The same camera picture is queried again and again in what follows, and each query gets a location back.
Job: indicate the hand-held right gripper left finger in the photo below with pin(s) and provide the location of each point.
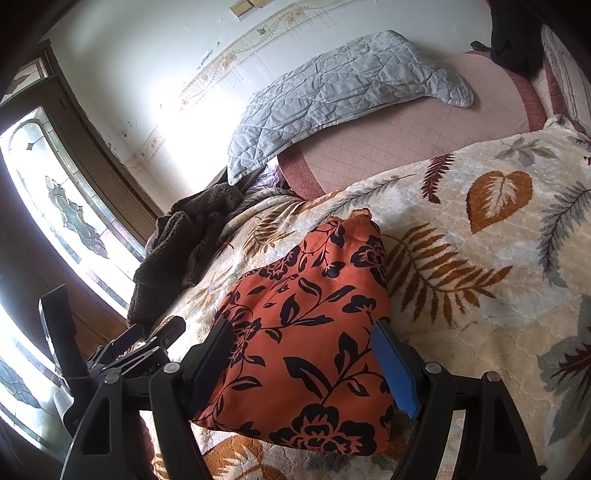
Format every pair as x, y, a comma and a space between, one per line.
203, 369

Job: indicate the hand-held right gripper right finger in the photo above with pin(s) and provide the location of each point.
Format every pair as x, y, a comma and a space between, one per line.
397, 369

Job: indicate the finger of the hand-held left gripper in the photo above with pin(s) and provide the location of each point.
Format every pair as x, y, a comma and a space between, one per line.
122, 339
168, 330

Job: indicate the orange floral blouse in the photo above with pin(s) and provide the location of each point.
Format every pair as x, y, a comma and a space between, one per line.
304, 346

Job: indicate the brown fuzzy cloth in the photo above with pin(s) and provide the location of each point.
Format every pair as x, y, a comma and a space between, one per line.
184, 240

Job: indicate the cream leaf printed blanket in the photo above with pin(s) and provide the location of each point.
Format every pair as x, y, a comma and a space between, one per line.
485, 286

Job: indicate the stained glass window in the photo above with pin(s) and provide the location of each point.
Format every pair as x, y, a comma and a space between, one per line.
60, 194

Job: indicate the pink sofa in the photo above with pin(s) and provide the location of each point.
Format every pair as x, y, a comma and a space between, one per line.
392, 134

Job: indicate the small stained glass transom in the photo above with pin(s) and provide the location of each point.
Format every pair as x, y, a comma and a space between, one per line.
21, 81

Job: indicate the grey quilted pillow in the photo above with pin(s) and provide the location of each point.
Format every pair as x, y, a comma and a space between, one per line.
332, 97

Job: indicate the small dark object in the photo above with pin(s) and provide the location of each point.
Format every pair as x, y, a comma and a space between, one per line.
479, 45

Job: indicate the striped floral sofa cushion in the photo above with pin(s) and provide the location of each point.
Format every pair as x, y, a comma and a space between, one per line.
568, 78

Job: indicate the black garment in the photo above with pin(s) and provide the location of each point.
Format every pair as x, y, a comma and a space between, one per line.
512, 37

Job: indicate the beige wall light switch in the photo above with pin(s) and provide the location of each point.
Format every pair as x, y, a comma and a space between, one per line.
247, 7

